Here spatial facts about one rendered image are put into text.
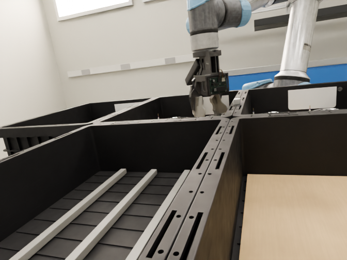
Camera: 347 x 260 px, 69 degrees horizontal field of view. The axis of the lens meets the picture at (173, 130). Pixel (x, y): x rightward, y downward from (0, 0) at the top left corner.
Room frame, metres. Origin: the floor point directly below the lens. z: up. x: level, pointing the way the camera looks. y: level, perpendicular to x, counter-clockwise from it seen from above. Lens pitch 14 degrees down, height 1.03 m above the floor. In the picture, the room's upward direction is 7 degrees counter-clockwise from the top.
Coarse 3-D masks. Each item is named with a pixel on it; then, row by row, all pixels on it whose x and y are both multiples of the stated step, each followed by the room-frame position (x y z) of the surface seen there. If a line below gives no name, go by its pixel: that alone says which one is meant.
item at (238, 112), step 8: (264, 88) 0.77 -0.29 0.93; (272, 88) 0.76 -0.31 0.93; (280, 88) 0.75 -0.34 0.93; (240, 104) 0.54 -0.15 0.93; (240, 112) 0.45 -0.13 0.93; (280, 112) 0.41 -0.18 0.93; (288, 112) 0.41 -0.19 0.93; (296, 112) 0.40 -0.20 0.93; (304, 112) 0.39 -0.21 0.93; (312, 112) 0.38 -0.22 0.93
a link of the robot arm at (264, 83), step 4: (260, 80) 1.01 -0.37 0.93; (264, 80) 0.95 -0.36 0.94; (268, 80) 0.95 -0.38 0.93; (244, 84) 1.00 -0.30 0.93; (248, 84) 0.97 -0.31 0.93; (252, 84) 0.96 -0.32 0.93; (256, 84) 0.95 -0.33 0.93; (260, 84) 0.94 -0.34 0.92; (264, 84) 0.94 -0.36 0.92; (268, 84) 0.94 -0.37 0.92; (244, 88) 0.98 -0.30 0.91; (248, 88) 0.96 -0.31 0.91; (252, 88) 0.95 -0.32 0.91; (256, 88) 0.95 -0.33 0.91
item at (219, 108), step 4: (212, 96) 0.74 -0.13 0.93; (216, 96) 0.73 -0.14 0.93; (212, 100) 0.73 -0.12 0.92; (216, 100) 0.73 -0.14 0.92; (220, 100) 0.71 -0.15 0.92; (212, 104) 0.74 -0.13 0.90; (216, 104) 0.73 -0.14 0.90; (220, 104) 0.72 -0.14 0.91; (224, 104) 0.70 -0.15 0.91; (216, 108) 0.73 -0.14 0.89; (220, 108) 0.72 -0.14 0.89; (224, 108) 0.71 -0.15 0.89; (216, 112) 0.73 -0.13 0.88; (220, 112) 0.73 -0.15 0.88; (224, 112) 0.71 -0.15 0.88
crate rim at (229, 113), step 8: (168, 96) 0.87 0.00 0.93; (176, 96) 0.86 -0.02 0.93; (184, 96) 0.86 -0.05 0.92; (240, 96) 0.66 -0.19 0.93; (144, 104) 0.76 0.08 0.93; (232, 104) 0.55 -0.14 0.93; (120, 112) 0.64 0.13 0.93; (232, 112) 0.46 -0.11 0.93; (104, 120) 0.56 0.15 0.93; (136, 120) 0.50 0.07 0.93; (144, 120) 0.49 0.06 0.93; (152, 120) 0.48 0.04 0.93; (160, 120) 0.47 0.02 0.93
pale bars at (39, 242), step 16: (112, 176) 0.44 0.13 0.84; (144, 176) 0.42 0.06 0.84; (96, 192) 0.38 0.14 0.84; (176, 192) 0.35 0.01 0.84; (80, 208) 0.34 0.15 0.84; (160, 208) 0.31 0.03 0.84; (64, 224) 0.31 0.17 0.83; (112, 224) 0.30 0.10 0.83; (48, 240) 0.28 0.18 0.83; (96, 240) 0.26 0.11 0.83; (144, 240) 0.25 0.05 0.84; (16, 256) 0.25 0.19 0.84; (80, 256) 0.24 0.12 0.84; (128, 256) 0.22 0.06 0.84
